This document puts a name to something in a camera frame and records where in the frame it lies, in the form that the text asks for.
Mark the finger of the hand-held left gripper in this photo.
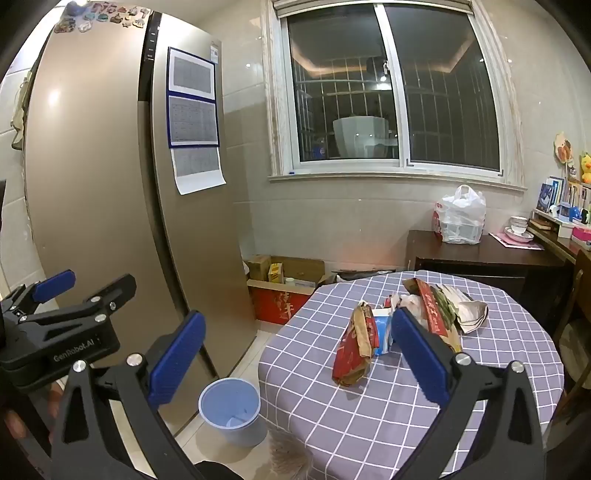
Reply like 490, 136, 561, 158
25, 274, 137, 324
0, 270, 77, 319

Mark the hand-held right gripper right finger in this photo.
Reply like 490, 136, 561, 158
392, 308, 546, 480

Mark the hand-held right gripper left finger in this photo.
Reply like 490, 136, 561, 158
48, 310, 207, 480

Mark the long red paper packet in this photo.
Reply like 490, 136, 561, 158
403, 278, 462, 354

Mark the white plastic wrapper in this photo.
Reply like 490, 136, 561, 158
385, 293, 428, 324

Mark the red brown snack bag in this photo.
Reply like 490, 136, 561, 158
332, 301, 377, 387

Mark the grey white paper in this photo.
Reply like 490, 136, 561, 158
443, 285, 489, 334

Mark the blue plastic bin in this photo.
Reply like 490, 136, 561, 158
198, 377, 260, 448

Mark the person's left hand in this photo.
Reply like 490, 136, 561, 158
0, 378, 65, 457

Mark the grey checked tablecloth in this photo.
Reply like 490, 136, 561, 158
257, 270, 566, 480

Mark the golden refrigerator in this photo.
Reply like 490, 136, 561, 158
21, 9, 257, 393

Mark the red cardboard box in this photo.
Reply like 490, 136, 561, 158
247, 256, 326, 326

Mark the dark wooden cabinet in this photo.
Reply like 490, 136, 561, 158
406, 229, 573, 324

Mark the small brown carton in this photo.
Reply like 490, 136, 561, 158
247, 255, 272, 282

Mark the pink mat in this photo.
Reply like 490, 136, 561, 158
489, 231, 546, 251

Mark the white plastic bag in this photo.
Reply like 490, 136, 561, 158
433, 185, 488, 245

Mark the beige duster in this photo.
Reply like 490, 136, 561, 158
270, 436, 315, 480

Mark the wooden chair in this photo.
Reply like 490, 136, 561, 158
554, 251, 591, 384

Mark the hanging beige cloth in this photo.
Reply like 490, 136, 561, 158
11, 76, 33, 151

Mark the blue framed chart sheet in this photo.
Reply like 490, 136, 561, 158
166, 46, 217, 102
167, 95, 220, 149

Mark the wooden desk shelf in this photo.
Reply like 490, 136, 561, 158
529, 208, 591, 264

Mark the row of books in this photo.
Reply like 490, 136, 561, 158
538, 175, 591, 213

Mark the sliding window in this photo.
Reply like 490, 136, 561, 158
261, 0, 527, 192

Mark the group of fridge magnets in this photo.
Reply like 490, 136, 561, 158
53, 0, 153, 34

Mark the cartoon wall decoration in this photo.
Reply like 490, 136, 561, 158
553, 132, 575, 164

